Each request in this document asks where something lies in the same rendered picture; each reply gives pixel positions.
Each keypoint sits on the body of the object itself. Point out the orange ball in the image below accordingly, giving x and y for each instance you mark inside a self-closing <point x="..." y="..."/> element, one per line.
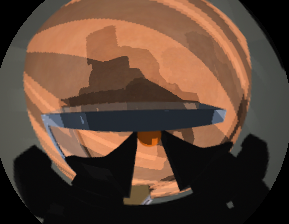
<point x="149" y="138"/>

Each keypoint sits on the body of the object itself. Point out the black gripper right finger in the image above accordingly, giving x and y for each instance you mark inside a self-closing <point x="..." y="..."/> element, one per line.
<point x="187" y="161"/>

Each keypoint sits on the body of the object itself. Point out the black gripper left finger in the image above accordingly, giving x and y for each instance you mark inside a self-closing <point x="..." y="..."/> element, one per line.
<point x="115" y="168"/>

